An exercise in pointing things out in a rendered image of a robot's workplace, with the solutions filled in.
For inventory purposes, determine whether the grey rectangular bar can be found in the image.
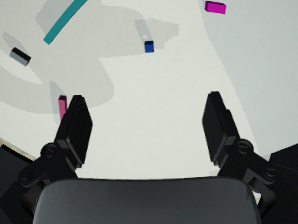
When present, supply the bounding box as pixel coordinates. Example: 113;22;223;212
10;47;31;67

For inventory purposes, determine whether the small blue block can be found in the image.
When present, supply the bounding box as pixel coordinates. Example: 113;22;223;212
144;41;154;53

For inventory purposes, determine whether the short magenta rod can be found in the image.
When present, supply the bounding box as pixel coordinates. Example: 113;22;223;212
205;1;226;14

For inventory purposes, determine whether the pink rod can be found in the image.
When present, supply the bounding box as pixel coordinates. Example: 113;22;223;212
58;95;67;120

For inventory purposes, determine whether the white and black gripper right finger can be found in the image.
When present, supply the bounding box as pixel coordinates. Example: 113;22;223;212
202;91;298;224

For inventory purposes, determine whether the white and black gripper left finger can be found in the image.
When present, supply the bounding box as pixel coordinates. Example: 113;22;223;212
0;95;93;224

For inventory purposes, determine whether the turquoise rod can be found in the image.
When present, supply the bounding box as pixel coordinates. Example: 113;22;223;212
43;0;87;45

